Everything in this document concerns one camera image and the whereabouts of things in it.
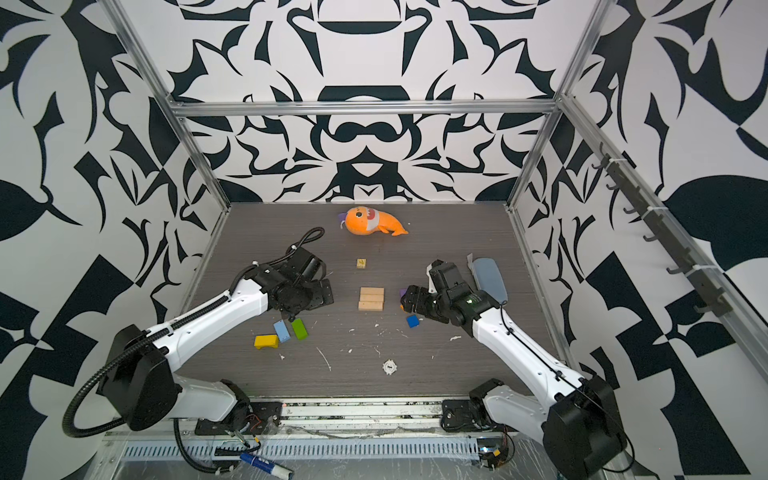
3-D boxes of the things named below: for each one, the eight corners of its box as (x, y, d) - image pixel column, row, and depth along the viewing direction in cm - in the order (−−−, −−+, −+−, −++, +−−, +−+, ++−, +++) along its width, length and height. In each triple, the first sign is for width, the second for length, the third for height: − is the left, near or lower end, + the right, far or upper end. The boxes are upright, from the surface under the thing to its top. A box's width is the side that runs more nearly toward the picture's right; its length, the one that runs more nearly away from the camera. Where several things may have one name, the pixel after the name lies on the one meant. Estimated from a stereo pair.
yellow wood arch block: (255, 348, 87) (252, 345, 85) (258, 339, 89) (254, 335, 86) (278, 348, 87) (275, 345, 85) (280, 339, 89) (277, 335, 86)
